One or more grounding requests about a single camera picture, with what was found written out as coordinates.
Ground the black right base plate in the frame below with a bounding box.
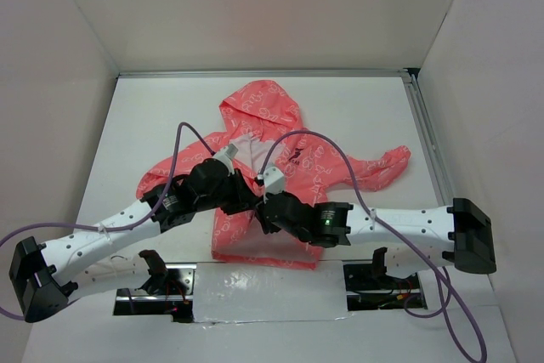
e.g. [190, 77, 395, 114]
[343, 261, 426, 312]

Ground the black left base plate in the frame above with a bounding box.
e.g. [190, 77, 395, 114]
[113, 263, 197, 324]

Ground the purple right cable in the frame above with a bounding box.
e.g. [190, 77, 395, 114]
[259, 130, 488, 363]

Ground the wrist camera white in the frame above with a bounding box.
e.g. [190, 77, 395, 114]
[212, 144, 238, 173]
[257, 165, 286, 196]

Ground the pink hooded jacket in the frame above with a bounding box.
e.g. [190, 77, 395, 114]
[136, 80, 411, 270]

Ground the aluminium frame rail back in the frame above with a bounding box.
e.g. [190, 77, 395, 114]
[118, 69, 411, 82]

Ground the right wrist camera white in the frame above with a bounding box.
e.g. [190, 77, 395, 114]
[257, 165, 286, 196]

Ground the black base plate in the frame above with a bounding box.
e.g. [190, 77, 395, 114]
[343, 261, 426, 312]
[113, 263, 197, 324]

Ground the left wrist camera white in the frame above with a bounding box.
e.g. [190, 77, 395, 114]
[212, 144, 238, 173]

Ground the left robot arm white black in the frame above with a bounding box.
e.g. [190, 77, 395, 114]
[8, 158, 262, 323]

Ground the purple cable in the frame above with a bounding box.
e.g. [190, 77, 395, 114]
[0, 122, 218, 321]
[259, 130, 488, 363]

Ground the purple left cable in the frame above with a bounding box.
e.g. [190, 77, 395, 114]
[0, 122, 218, 321]

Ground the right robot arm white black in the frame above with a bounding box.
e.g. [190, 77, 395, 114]
[257, 192, 496, 288]

